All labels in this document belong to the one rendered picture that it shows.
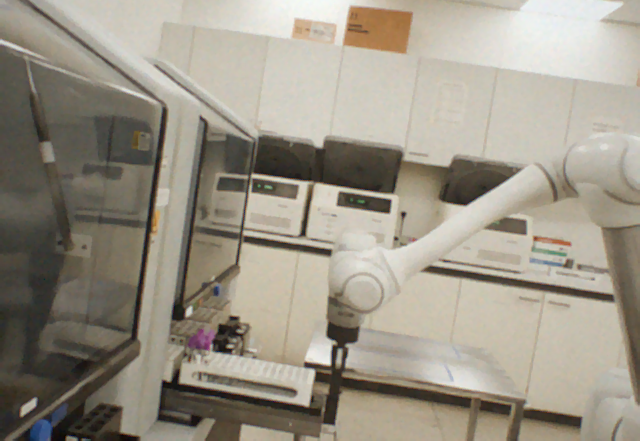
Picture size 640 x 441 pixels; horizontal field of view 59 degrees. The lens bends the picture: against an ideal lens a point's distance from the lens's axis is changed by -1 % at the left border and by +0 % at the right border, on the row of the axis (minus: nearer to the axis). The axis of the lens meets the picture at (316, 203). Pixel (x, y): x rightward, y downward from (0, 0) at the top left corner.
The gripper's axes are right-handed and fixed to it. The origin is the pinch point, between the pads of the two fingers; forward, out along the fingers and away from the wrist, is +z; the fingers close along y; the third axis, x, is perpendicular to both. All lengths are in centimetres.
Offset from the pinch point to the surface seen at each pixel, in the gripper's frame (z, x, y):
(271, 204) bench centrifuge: -29, -52, -229
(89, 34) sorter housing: -71, -51, 33
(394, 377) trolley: -1.6, 16.0, -24.1
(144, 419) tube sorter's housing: 1.7, -37.3, 17.4
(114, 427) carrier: -6, -36, 38
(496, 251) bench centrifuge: -22, 90, -230
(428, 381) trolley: -2.0, 25.2, -24.4
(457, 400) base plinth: 77, 83, -234
